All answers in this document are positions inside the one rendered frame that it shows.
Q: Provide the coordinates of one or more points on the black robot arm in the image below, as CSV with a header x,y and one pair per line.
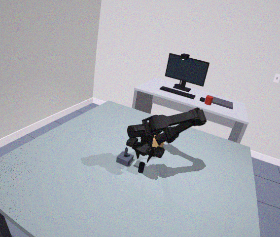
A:
x,y
162,123

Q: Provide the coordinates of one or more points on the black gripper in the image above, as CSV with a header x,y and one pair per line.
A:
x,y
133,142

